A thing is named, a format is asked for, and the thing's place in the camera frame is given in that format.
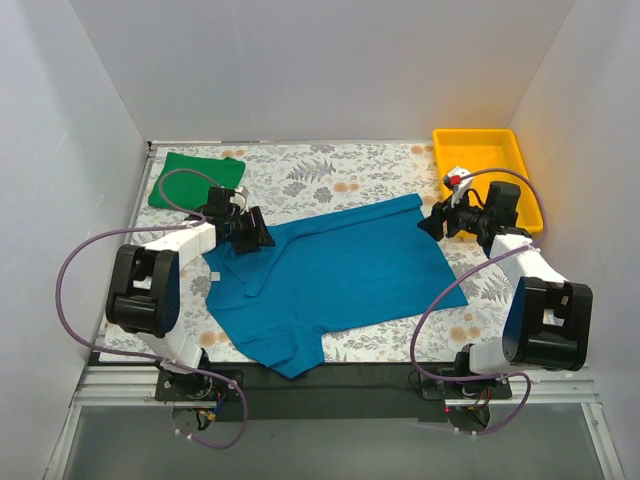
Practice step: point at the floral patterned table mat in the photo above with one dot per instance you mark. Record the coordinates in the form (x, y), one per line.
(295, 181)

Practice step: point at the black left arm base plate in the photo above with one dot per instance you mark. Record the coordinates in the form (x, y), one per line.
(196, 387)

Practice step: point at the blue t shirt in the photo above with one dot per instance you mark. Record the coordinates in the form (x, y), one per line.
(325, 274)

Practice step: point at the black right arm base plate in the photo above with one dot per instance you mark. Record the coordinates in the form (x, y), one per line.
(430, 389)

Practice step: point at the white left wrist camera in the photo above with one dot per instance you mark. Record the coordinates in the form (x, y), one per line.
(240, 198)

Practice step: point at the aluminium frame rail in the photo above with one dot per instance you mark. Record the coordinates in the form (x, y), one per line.
(354, 421)

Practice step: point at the yellow plastic bin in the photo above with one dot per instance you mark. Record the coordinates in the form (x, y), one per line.
(477, 149)

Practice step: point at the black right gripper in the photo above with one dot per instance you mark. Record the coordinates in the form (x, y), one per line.
(445, 219)

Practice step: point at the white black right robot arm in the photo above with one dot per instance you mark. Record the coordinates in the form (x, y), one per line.
(548, 322)

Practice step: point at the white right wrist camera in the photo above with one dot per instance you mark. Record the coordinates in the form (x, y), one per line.
(458, 180)

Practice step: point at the green folded t shirt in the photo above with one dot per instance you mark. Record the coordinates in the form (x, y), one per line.
(188, 190)

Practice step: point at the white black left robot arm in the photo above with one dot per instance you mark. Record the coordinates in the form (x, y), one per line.
(144, 296)

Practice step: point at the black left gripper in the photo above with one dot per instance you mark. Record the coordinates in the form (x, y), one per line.
(250, 228)

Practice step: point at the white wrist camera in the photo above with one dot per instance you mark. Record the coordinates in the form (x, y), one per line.
(458, 180)
(240, 198)

